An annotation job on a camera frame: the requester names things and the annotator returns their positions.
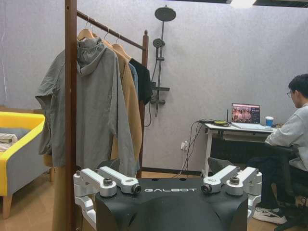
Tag brown wooden clothes rack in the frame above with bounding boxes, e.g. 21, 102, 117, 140
64, 0, 149, 231

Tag yellow and grey armchair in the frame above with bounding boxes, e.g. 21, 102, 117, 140
0, 105, 55, 219

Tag grey hooded garment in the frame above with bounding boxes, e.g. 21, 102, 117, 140
35, 37, 135, 179

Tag black office chair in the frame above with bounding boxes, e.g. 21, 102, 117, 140
264, 141, 308, 231

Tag wooden clothes hanger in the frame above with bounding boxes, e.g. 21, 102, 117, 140
77, 16, 98, 41
97, 28, 114, 49
112, 35, 132, 61

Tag folded beige cloth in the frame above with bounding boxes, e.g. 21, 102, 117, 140
0, 133, 19, 153

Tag dark shower column set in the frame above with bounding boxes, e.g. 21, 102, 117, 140
148, 4, 177, 127

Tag black cable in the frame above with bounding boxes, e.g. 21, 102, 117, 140
184, 119, 208, 179

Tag black t-shirt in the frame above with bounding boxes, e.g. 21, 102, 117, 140
129, 58, 154, 105

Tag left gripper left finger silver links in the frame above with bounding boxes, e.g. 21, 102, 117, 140
73, 157, 142, 197

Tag tan long coat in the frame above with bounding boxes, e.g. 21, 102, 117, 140
42, 43, 143, 231

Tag open silver laptop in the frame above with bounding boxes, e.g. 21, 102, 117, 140
230, 103, 274, 131

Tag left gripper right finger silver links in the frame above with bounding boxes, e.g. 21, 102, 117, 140
201, 157, 263, 197

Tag person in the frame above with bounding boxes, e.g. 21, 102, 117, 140
245, 73, 308, 225

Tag white desk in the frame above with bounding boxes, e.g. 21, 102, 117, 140
201, 120, 282, 180

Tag blue denim shirt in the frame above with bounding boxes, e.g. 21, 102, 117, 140
128, 63, 140, 102

